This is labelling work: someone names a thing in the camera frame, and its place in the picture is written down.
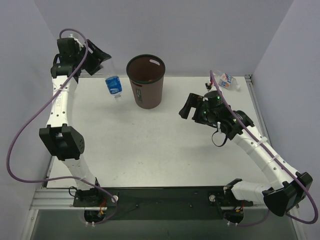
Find blue label plastic bottle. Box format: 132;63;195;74
102;59;123;102

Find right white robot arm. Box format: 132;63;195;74
179;90;313;217

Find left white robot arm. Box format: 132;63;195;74
39;36;110;207

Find brown plastic waste bin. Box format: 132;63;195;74
126;54;166;109

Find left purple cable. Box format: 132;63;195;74
6;28;120;225

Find purple cable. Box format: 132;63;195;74
209;69;316;227
6;28;120;225

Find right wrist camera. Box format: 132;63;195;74
205;78;217;93

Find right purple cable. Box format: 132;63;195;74
209;69;316;227

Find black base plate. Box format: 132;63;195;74
73;186;253;223

